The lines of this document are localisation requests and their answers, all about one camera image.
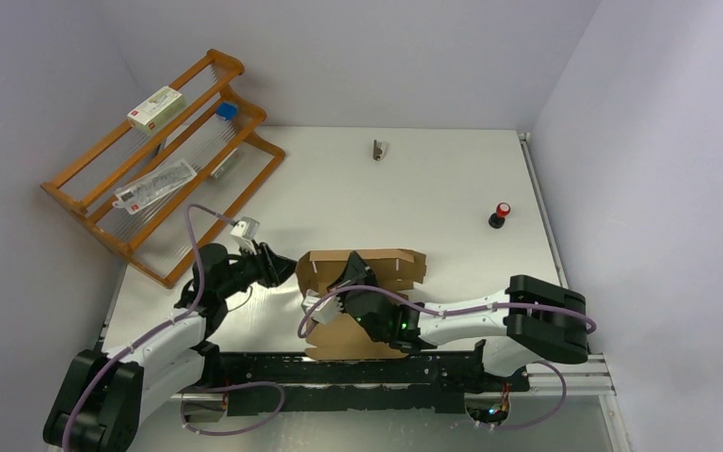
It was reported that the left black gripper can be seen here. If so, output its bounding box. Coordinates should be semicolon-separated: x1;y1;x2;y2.
217;238;301;299

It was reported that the brown cardboard box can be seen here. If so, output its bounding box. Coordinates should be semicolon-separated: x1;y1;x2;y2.
295;249;427;362

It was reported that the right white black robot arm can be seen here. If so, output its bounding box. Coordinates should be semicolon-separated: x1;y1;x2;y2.
307;252;596;390

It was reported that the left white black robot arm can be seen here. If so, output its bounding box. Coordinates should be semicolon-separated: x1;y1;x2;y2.
42;242;297;451

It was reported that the white green carton box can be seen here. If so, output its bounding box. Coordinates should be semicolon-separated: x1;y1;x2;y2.
126;86;186;136

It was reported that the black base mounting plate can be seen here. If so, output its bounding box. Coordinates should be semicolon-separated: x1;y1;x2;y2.
184;350;530;416

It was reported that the small white grey bar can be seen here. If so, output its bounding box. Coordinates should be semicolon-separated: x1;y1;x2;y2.
210;150;243;180

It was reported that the small metal clip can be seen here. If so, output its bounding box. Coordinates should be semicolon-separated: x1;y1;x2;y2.
372;140;390;161

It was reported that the orange wooden rack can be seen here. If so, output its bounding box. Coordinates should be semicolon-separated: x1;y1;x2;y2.
40;49;286;288

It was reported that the clear plastic packet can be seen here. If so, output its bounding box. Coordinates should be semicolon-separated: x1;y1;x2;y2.
111;159;198;215

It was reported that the red emergency stop button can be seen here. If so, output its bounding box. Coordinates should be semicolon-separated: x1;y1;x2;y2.
488;202;511;229

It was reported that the blue small object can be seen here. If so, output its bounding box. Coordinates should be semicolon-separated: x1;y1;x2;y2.
215;102;238;121

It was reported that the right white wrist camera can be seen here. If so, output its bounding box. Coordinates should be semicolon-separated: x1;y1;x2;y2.
301;291;342;324

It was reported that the aluminium frame rail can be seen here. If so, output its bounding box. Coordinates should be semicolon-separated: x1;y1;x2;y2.
46;353;634;452

